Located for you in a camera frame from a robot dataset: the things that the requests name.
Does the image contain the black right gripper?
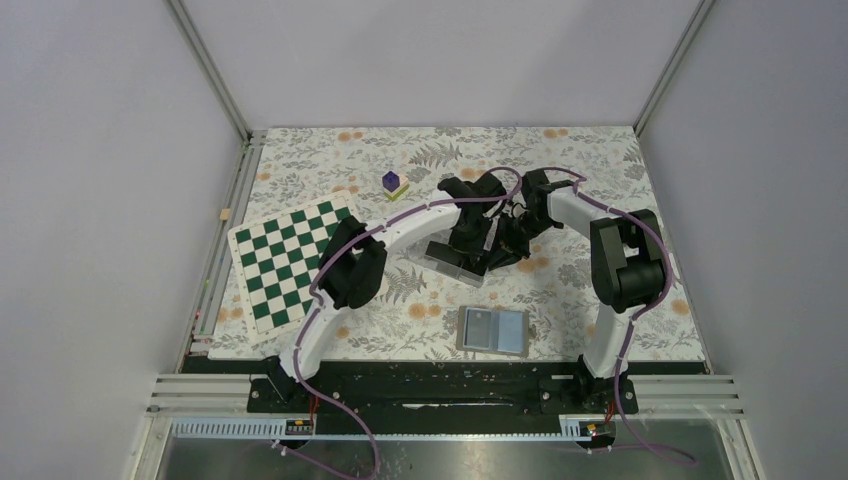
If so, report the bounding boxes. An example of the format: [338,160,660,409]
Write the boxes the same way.
[483,211,556,272]

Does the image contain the clear acrylic card tray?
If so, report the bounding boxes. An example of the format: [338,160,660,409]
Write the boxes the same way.
[409,232,491,288]

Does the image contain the grey card holder wallet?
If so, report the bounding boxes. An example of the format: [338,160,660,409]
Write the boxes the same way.
[456,306,530,358]

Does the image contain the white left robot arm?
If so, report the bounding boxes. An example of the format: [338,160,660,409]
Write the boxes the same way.
[267,167,522,411]

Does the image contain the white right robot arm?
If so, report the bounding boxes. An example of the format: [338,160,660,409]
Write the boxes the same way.
[486,168,673,414]

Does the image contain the purple yellow cube stack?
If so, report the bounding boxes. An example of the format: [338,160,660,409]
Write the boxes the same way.
[381,171,409,201]

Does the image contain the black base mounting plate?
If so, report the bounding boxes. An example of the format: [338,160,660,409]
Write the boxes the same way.
[246,357,639,433]

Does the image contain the green white chessboard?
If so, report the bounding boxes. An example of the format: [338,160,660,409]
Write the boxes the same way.
[227,190,357,344]

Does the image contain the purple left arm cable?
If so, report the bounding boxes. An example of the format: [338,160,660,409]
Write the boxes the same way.
[271,165,525,480]

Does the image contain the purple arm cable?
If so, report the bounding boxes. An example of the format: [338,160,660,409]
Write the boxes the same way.
[271,165,525,480]
[529,165,701,469]

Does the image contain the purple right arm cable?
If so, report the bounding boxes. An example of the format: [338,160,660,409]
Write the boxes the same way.
[529,165,701,469]

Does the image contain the grey slotted cable duct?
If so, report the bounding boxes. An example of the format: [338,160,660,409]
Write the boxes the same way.
[170,415,615,442]

